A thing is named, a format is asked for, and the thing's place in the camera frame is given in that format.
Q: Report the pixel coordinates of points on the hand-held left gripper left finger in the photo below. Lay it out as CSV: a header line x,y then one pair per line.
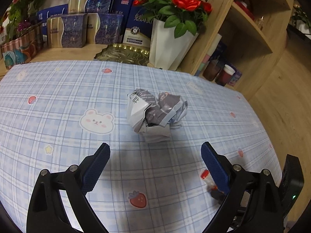
x,y
95,173

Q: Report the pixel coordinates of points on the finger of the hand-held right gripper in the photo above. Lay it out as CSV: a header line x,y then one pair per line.
x,y
218,195

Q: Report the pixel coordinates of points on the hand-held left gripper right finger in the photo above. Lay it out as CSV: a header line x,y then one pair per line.
x,y
215,170

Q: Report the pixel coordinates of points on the small red and white wrapper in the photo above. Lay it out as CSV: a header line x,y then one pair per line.
x,y
205,174

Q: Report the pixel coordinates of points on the grey paper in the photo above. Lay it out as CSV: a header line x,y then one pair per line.
x,y
155,111

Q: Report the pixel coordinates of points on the blue checked tablecloth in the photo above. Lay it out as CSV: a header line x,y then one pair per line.
x,y
60,97

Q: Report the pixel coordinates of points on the red cup white liner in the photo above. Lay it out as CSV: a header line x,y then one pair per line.
x,y
224,76

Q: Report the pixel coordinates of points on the small purple box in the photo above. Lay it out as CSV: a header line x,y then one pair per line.
x,y
235,77

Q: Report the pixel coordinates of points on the dark brown glass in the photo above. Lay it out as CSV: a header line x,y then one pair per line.
x,y
211,71

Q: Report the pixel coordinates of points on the stack of pastel cups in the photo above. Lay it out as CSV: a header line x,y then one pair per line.
x,y
207,57

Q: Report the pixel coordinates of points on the dark blue printed box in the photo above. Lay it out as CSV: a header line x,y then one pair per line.
x,y
221,51

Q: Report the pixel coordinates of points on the gold embossed tray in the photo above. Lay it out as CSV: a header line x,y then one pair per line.
x,y
121,54

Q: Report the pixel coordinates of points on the red rose plant white pot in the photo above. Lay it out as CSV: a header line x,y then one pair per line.
x,y
167,48

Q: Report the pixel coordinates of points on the wooden shelf unit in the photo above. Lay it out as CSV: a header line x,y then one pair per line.
x,y
255,43

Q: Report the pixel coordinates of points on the black stone ledge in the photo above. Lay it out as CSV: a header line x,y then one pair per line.
x,y
300,32

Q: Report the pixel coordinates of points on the pink striped tin box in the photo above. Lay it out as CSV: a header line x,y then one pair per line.
x,y
17,53

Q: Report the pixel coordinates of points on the blue white emblem box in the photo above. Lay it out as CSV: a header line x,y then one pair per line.
x,y
138,29

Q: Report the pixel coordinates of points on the clear perfume bottle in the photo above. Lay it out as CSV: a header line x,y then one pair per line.
x,y
261,23

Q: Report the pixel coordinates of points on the small potted plant white pot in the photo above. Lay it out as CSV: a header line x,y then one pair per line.
x,y
301,15

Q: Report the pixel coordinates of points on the dark blue flat carton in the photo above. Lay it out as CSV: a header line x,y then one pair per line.
x,y
51,14

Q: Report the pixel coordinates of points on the red gift basket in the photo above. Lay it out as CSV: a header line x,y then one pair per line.
x,y
244,4

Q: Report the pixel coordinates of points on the dark blue tall carton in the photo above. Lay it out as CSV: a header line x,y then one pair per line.
x,y
122,4

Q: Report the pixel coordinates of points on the pink blossom plant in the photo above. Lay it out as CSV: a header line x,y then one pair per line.
x,y
21,7

